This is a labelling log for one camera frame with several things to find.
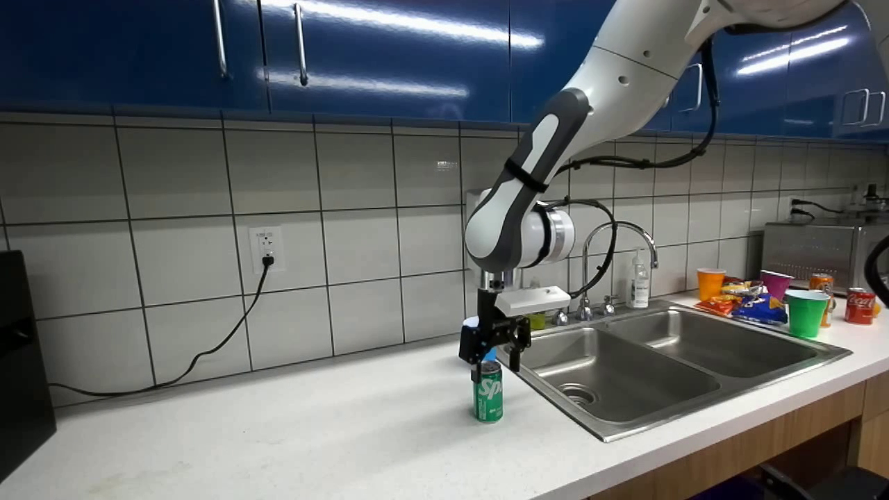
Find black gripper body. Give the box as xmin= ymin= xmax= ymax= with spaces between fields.
xmin=474 ymin=285 xmax=519 ymax=348

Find green soda can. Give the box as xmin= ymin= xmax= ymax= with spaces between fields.
xmin=474 ymin=358 xmax=507 ymax=426

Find stainless steel double sink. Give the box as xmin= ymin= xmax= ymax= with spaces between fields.
xmin=513 ymin=302 xmax=854 ymax=444

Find chrome gooseneck faucet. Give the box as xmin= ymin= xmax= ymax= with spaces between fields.
xmin=554 ymin=220 xmax=663 ymax=328

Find clear pump bottle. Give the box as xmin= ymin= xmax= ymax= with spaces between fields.
xmin=629 ymin=251 xmax=654 ymax=310

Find orange snack bag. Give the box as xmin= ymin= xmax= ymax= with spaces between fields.
xmin=696 ymin=266 xmax=728 ymax=302

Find red snack bag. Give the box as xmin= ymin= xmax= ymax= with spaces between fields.
xmin=700 ymin=289 xmax=746 ymax=319

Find blue snack bag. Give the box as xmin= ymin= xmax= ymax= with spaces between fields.
xmin=735 ymin=292 xmax=792 ymax=330

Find wooden base cabinet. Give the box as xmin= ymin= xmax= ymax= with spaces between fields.
xmin=592 ymin=369 xmax=889 ymax=500

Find purple plastic cup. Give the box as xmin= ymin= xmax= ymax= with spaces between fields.
xmin=760 ymin=266 xmax=797 ymax=302

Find green plastic cup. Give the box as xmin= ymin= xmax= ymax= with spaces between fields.
xmin=788 ymin=289 xmax=832 ymax=341

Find orange patterned cup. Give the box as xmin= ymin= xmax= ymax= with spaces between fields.
xmin=806 ymin=269 xmax=840 ymax=298

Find stainless steel countertop appliance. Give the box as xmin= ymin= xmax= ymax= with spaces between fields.
xmin=760 ymin=220 xmax=885 ymax=289

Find red mug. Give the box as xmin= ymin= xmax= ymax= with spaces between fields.
xmin=846 ymin=283 xmax=885 ymax=328

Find black coffee maker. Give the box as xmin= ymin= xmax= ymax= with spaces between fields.
xmin=0 ymin=248 xmax=58 ymax=483

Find blue upper cabinets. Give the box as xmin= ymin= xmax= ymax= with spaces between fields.
xmin=0 ymin=0 xmax=889 ymax=144

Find black power cord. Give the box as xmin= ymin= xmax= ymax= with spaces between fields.
xmin=49 ymin=256 xmax=279 ymax=401

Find white wall outlet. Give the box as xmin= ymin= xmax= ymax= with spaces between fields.
xmin=247 ymin=223 xmax=290 ymax=271

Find black appliance cable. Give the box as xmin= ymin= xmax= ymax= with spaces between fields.
xmin=789 ymin=195 xmax=878 ymax=224

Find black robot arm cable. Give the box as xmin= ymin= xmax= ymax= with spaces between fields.
xmin=554 ymin=34 xmax=728 ymax=277

